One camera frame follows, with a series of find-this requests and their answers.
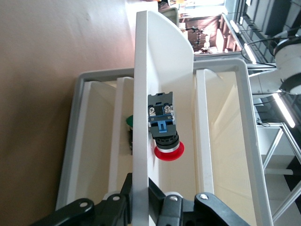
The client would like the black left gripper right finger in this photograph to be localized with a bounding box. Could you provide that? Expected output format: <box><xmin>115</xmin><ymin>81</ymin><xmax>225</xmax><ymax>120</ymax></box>
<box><xmin>148</xmin><ymin>181</ymin><xmax>250</xmax><ymax>226</ymax></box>

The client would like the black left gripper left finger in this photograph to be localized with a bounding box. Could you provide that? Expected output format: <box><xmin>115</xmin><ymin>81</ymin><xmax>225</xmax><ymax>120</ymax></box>
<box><xmin>30</xmin><ymin>172</ymin><xmax>134</xmax><ymax>226</ymax></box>

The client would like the red mushroom push button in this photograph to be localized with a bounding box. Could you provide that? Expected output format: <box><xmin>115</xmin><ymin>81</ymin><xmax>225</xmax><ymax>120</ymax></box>
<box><xmin>147</xmin><ymin>91</ymin><xmax>186</xmax><ymax>162</ymax></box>

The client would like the white plastic divider panel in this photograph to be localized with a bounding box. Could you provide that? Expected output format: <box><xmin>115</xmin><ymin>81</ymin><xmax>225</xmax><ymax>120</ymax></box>
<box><xmin>131</xmin><ymin>10</ymin><xmax>195</xmax><ymax>226</ymax></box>

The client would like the white plastic drawer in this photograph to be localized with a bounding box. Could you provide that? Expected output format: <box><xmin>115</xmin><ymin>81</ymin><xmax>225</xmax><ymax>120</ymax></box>
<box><xmin>195</xmin><ymin>68</ymin><xmax>259</xmax><ymax>226</ymax></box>
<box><xmin>60</xmin><ymin>81</ymin><xmax>118</xmax><ymax>206</ymax></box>

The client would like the green push button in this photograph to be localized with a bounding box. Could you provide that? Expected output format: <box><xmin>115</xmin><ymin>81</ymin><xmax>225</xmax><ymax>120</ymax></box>
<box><xmin>125</xmin><ymin>114</ymin><xmax>135</xmax><ymax>156</ymax></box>

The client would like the white drawer cabinet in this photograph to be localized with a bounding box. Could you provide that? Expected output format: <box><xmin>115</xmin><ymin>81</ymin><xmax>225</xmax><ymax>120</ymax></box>
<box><xmin>55</xmin><ymin>58</ymin><xmax>275</xmax><ymax>226</ymax></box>

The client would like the aluminium profile rack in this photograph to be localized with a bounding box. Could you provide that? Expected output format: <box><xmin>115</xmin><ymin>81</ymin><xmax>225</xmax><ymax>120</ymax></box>
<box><xmin>256</xmin><ymin>121</ymin><xmax>301</xmax><ymax>222</ymax></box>

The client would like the ceiling light strip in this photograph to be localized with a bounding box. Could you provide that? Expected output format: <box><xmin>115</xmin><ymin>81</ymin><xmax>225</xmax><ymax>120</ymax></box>
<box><xmin>243</xmin><ymin>42</ymin><xmax>257</xmax><ymax>64</ymax></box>
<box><xmin>272</xmin><ymin>92</ymin><xmax>296</xmax><ymax>129</ymax></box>
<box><xmin>229</xmin><ymin>19</ymin><xmax>241</xmax><ymax>34</ymax></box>

